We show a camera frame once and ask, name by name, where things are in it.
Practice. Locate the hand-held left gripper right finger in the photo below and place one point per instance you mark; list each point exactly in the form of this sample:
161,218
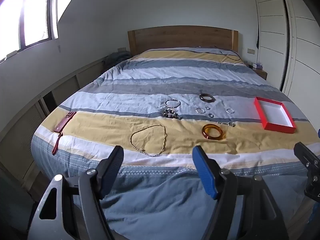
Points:
205,170

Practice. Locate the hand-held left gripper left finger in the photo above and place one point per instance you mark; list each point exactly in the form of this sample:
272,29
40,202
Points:
113,165

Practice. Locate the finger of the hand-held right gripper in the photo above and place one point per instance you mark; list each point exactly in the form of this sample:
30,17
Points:
303,153

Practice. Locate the amber bangle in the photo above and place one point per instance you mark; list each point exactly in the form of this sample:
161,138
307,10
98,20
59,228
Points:
206,133

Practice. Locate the red shallow box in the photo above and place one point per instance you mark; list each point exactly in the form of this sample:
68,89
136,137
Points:
260,115

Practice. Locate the dark brown bangle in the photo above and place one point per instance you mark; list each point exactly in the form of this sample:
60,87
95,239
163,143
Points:
207,101

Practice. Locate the wooden nightstand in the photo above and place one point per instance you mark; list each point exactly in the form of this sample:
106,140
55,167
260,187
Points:
261,74

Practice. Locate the grey cloth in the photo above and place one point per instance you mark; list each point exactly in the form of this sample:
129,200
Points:
116,60

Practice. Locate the white wardrobe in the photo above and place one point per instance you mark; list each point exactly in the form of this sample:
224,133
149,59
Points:
272,42

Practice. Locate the wooden bed headboard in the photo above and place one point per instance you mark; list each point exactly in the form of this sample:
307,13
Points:
182,37

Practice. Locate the dark framed window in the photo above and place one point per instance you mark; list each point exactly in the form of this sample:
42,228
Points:
35,12

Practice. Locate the low beige wall cabinet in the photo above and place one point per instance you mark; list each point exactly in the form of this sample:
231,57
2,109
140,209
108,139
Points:
25,120

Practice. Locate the beige wall socket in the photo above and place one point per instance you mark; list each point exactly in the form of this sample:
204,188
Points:
251,51
121,49

